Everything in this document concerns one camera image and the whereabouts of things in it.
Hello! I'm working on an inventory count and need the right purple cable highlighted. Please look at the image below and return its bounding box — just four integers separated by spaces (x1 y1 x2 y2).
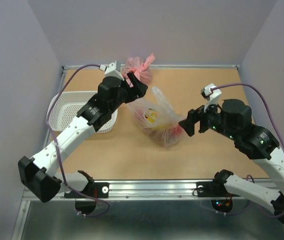
210 82 284 218

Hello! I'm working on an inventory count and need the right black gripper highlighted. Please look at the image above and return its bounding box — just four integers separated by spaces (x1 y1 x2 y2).
178 96 239 141

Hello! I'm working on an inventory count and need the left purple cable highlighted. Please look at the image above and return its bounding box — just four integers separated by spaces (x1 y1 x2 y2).
46 64 110 218

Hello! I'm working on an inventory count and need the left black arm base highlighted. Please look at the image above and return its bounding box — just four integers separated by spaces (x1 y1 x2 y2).
63 181 110 218

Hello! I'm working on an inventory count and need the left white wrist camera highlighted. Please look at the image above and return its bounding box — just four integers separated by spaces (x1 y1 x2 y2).
99 60 124 80

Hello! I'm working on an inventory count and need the clear plastic fruit bag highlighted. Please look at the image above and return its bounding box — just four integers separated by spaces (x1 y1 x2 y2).
127 86 185 147

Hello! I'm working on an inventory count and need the aluminium front rail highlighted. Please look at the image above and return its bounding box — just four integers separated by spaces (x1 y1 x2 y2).
23 178 283 201

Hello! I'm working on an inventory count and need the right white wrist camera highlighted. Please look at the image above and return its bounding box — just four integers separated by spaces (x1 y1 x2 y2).
200 83 222 112

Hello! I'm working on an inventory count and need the purple cable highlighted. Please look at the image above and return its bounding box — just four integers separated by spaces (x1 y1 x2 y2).
210 82 284 218
46 64 110 218

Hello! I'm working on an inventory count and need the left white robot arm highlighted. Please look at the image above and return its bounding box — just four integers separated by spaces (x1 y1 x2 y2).
17 72 148 203

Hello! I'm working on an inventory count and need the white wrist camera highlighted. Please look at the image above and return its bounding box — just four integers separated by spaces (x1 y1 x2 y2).
99 60 124 80
200 83 222 112

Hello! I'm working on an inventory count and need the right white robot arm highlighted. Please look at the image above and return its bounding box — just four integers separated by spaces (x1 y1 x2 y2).
178 99 284 224

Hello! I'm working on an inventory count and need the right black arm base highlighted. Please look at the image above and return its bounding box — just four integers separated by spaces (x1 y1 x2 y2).
192 181 243 216

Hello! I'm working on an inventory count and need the yellow fruit in bag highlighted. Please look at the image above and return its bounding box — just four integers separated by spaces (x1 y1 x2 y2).
143 107 173 131

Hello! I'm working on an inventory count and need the pink knotted plastic bag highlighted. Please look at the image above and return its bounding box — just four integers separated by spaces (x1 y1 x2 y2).
121 53 155 86

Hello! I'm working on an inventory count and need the white perforated plastic basket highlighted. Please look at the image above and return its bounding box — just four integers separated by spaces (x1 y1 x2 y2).
46 90 119 135

